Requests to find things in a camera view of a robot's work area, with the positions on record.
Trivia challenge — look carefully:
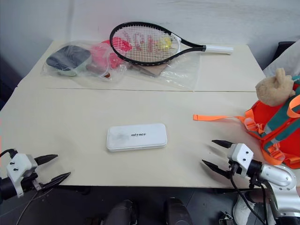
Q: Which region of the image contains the white rectangular case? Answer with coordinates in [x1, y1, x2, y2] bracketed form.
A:
[106, 123, 168, 153]

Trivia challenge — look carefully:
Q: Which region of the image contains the black table tennis paddle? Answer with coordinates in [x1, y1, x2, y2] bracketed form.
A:
[45, 45, 92, 78]

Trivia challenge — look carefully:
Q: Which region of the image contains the empty clear plastic bag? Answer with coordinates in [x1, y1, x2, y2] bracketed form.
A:
[161, 54, 203, 92]

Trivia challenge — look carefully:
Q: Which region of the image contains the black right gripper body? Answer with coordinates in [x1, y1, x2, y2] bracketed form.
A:
[226, 159, 244, 179]

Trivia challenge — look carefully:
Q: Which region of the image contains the brown cardboard piece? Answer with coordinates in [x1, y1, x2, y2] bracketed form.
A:
[129, 61, 170, 78]

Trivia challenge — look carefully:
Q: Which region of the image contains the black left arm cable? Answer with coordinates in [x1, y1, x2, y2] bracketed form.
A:
[0, 148, 19, 158]

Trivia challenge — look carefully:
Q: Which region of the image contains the beige plush toy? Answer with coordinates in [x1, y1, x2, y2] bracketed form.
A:
[255, 67, 297, 107]

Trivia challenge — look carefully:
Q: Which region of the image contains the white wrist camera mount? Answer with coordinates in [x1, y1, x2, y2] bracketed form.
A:
[226, 143, 255, 177]
[6, 153, 38, 199]

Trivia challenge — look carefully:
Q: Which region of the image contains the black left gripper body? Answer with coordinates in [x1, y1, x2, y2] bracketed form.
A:
[20, 166, 45, 192]

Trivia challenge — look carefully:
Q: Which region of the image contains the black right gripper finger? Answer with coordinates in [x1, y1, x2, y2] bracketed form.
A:
[211, 139, 233, 149]
[202, 159, 232, 180]

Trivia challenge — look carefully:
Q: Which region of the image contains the orange and green backpack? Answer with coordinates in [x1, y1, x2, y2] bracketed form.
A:
[193, 75, 300, 170]

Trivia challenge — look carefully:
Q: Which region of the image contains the black and white tennis racket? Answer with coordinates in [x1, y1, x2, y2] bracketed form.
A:
[109, 21, 234, 67]

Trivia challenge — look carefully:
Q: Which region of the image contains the yellow round item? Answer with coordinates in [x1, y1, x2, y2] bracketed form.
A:
[159, 37, 174, 49]

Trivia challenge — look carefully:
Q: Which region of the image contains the clear plastic bag with items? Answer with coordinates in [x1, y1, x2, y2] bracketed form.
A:
[40, 39, 129, 85]

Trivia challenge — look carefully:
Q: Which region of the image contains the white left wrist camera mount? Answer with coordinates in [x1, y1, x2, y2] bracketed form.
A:
[6, 153, 38, 199]

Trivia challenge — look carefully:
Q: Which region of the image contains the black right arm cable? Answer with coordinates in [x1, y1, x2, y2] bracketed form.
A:
[229, 163, 270, 225]

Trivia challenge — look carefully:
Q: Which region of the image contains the pink crumpled item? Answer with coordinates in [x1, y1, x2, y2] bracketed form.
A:
[90, 39, 125, 71]

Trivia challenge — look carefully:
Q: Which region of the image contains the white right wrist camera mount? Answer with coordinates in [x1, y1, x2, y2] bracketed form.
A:
[226, 143, 255, 177]

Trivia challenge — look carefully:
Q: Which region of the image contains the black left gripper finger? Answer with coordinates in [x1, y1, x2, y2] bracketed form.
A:
[41, 172, 72, 191]
[34, 154, 59, 166]

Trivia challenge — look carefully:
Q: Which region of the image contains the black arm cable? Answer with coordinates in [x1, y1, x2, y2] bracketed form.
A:
[229, 163, 270, 225]
[0, 148, 19, 158]

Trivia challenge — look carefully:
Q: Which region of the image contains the white sneaker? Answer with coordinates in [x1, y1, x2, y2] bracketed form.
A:
[233, 191, 256, 225]

